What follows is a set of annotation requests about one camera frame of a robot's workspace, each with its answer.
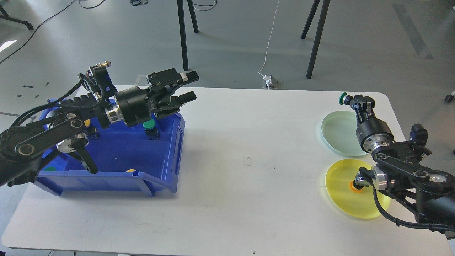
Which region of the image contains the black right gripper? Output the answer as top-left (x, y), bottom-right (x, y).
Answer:
top-left (350, 95), bottom-right (394, 154)

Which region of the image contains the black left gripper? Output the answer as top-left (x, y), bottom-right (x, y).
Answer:
top-left (107, 68), bottom-right (199, 127)

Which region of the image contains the green push button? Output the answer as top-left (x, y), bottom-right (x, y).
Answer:
top-left (338, 92), bottom-right (355, 106)
top-left (142, 118), bottom-right (160, 141)

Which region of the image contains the blue plastic storage bin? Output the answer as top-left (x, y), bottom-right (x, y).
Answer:
top-left (34, 113), bottom-right (185, 197)

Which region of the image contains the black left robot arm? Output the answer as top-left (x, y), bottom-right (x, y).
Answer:
top-left (1, 60), bottom-right (199, 187)

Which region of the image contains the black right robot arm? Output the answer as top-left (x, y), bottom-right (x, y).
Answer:
top-left (339, 93), bottom-right (455, 234)

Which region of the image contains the pale green plate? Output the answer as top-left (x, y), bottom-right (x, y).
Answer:
top-left (321, 111), bottom-right (367, 157)

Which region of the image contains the yellow plate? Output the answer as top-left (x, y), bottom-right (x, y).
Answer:
top-left (325, 159), bottom-right (381, 220)

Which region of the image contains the green push button corner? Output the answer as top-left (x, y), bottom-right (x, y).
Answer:
top-left (43, 166), bottom-right (57, 171)

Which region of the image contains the black tripod leg left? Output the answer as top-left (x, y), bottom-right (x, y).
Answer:
top-left (177, 0), bottom-right (199, 71)

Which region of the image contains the black tripod leg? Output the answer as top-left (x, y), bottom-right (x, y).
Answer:
top-left (301, 0), bottom-right (331, 79)
top-left (177, 0), bottom-right (199, 71)

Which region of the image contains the white power adapter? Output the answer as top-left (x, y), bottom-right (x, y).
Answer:
top-left (263, 75), bottom-right (279, 90)

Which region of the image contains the black tripod leg right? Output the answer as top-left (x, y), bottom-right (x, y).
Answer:
top-left (301, 0), bottom-right (331, 79)

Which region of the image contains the black stand foot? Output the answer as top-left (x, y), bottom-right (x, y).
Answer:
top-left (0, 5), bottom-right (34, 31)

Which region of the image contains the white power cable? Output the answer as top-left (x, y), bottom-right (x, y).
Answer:
top-left (258, 0), bottom-right (280, 77)

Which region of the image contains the black floor cable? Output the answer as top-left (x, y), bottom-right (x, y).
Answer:
top-left (0, 0), bottom-right (106, 64)

